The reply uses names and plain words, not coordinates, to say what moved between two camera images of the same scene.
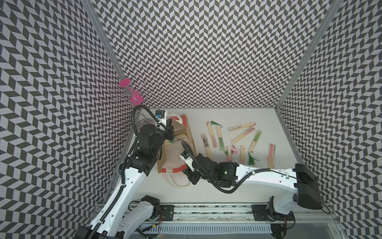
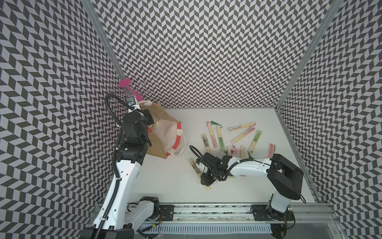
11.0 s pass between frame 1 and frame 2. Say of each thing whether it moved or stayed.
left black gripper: moved
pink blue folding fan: stayed
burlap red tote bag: moved
